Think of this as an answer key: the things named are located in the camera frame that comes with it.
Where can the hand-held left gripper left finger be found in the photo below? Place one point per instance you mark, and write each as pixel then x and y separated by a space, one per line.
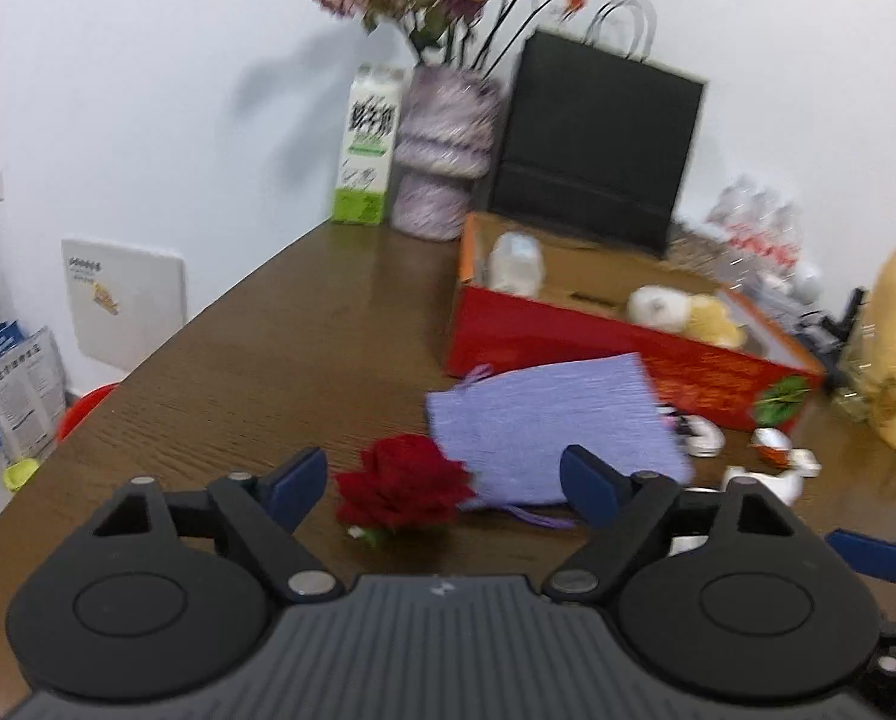
pixel 302 481

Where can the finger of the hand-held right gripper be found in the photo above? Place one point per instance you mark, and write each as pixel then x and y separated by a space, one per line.
pixel 868 551

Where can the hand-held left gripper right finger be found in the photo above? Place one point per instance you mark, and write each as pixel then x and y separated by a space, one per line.
pixel 587 481

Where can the purple cloth pouch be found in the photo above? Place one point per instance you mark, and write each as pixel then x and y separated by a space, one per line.
pixel 553 427

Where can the red artificial rose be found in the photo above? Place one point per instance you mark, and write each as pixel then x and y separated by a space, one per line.
pixel 403 484

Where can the white round case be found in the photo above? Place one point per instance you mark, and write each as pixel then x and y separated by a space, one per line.
pixel 763 484

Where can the red cardboard box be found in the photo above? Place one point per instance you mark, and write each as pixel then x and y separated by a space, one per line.
pixel 538 334

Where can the white black small gadget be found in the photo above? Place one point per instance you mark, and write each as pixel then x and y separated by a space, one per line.
pixel 699 435

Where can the white and yellow plush toy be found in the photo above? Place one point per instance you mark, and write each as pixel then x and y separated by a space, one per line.
pixel 680 311

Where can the yellow bottle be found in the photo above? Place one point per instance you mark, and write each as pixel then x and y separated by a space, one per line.
pixel 894 345

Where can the red plastic basin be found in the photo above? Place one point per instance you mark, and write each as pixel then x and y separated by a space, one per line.
pixel 84 412

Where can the white jar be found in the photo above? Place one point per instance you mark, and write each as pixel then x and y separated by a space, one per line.
pixel 809 281

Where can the green small cup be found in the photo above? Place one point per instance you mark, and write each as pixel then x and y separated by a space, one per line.
pixel 21 474

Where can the blue white cartons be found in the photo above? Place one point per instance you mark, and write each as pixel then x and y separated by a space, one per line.
pixel 17 390

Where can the pack of water bottles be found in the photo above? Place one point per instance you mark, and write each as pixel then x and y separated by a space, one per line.
pixel 755 232

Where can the white green milk carton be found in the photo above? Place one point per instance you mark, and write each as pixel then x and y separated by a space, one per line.
pixel 365 150

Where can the black paper bag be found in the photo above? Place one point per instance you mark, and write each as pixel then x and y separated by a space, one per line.
pixel 598 142

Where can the purple wrapped vase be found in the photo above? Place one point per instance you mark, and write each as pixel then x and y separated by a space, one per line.
pixel 440 142

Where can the white wall panel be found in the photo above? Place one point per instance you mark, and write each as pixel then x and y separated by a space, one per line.
pixel 126 300

